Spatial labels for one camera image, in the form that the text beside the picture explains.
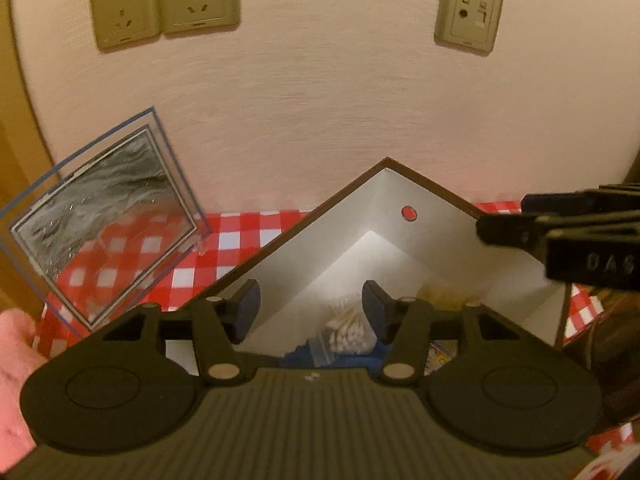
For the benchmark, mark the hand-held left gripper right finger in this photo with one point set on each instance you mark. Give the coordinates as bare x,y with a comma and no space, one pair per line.
377,310

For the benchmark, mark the red white printed fabric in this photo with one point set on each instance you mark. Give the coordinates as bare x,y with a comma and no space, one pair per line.
610,467

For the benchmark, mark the clear bag of cotton swabs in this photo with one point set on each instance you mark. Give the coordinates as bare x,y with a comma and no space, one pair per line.
345,332

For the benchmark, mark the clear acrylic picture frame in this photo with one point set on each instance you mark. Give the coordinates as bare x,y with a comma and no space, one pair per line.
105,220

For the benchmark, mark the khaki cloth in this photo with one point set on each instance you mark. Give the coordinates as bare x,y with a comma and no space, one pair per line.
450,297

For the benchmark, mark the red white checked tablecloth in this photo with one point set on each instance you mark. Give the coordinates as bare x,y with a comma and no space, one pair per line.
235,240

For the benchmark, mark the brown cardboard box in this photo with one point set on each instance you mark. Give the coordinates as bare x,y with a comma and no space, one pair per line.
400,245

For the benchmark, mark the small colourful printed packet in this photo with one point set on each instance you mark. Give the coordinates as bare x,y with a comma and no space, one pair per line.
439,357

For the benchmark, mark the pink starfish plush toy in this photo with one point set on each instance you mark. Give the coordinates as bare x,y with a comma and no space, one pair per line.
15,375

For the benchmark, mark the beige wall data outlet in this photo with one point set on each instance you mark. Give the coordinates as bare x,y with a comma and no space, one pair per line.
467,12

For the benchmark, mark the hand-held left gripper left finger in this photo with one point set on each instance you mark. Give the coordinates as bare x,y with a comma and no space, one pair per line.
247,310

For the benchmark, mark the blue cloth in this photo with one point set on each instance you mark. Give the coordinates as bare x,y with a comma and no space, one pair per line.
297,355

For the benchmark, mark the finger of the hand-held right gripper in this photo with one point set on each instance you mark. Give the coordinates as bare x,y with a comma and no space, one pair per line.
550,202
505,230

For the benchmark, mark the wooden door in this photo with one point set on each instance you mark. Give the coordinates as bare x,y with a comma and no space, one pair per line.
7,160

